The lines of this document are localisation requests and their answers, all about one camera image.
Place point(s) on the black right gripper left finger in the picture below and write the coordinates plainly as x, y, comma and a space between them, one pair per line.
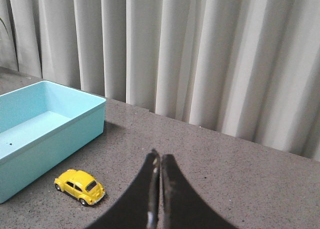
138, 207

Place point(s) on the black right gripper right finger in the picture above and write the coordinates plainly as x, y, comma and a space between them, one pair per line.
183, 207

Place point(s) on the yellow toy beetle car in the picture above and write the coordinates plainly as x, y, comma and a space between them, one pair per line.
81, 185

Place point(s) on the light blue storage box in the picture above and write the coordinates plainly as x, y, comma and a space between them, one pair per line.
41, 125

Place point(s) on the grey pleated curtain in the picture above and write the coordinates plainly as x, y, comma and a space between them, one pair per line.
246, 68

